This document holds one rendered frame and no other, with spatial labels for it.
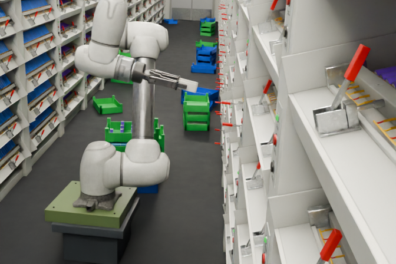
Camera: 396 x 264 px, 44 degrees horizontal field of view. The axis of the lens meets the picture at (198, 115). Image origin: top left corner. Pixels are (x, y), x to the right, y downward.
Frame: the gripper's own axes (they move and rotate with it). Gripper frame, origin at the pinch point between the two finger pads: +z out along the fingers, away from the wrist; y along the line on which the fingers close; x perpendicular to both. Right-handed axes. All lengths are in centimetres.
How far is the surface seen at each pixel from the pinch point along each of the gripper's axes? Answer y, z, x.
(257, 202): 65, 23, -7
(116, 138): -84, -30, -62
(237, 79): -30.3, 19.7, 0.2
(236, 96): -30.0, 21.5, -7.0
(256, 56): 39.7, 15.9, 22.8
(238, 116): -4.9, 21.5, -8.2
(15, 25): -100, -101, -17
